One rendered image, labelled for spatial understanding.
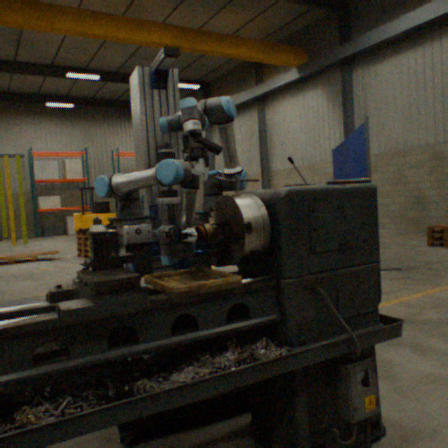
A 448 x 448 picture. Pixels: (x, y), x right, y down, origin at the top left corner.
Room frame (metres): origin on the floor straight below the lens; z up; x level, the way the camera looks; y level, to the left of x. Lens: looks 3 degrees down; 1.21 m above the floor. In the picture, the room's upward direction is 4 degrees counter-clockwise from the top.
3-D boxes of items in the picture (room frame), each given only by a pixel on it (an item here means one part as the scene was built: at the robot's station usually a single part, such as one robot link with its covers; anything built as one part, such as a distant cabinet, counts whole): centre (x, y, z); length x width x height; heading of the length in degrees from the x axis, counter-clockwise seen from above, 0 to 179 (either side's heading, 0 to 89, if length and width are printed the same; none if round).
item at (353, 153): (8.32, -2.52, 1.18); 4.12 x 0.80 x 2.35; 172
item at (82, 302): (1.55, 0.51, 0.90); 0.47 x 0.30 x 0.06; 28
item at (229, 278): (1.74, 0.16, 0.89); 0.36 x 0.30 x 0.04; 28
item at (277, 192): (2.06, -0.40, 1.06); 0.59 x 0.48 x 0.39; 118
